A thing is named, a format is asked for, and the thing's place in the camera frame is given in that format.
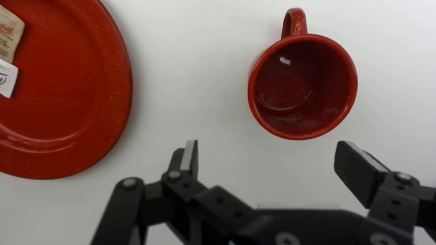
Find orange ceramic cup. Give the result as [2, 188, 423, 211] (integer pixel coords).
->
[247, 7, 360, 142]

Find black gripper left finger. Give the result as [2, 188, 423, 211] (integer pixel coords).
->
[90, 139, 256, 245]

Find white tea bag packet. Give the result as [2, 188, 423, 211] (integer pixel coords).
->
[0, 59, 21, 100]

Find orange round plate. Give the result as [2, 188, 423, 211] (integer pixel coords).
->
[0, 0, 135, 181]

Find brown tea bag packet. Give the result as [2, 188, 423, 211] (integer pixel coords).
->
[0, 4, 26, 64]

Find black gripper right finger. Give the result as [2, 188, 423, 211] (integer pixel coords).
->
[334, 140, 436, 240]

